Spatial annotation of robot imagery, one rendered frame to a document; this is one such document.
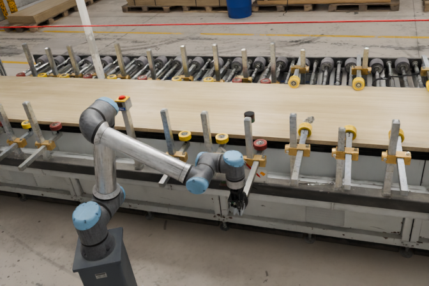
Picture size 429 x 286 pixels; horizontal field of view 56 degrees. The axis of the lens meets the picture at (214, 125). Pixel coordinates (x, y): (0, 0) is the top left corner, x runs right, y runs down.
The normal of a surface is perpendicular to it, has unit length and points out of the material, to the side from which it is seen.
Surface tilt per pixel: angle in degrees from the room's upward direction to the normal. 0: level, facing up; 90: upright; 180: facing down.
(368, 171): 90
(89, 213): 5
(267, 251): 0
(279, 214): 90
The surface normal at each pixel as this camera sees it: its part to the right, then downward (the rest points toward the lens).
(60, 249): -0.11, -0.85
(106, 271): 0.15, 0.49
